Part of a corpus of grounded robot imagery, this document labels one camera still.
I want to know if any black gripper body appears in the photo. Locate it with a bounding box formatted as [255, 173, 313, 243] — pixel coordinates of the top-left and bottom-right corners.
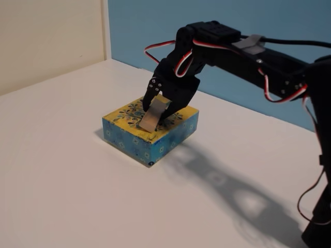
[154, 51, 201, 106]

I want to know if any grey tape strip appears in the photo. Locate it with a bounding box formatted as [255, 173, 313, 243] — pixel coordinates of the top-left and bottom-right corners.
[231, 34, 266, 55]

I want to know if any red white black servo cable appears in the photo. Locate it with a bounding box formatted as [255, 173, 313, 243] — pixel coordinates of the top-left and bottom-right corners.
[297, 92, 331, 226]
[258, 67, 308, 103]
[144, 40, 194, 78]

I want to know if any wooden Jenga block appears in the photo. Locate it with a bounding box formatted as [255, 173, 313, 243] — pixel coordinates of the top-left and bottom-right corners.
[139, 94, 171, 134]

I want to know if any black camera cable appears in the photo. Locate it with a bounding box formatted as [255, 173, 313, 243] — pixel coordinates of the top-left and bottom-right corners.
[239, 35, 331, 49]

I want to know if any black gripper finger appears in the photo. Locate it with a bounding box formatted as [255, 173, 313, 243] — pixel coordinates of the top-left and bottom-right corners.
[159, 101, 187, 121]
[142, 76, 163, 113]

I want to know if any yellow blue floral box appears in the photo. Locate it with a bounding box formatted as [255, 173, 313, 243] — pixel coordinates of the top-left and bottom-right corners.
[102, 94, 200, 168]

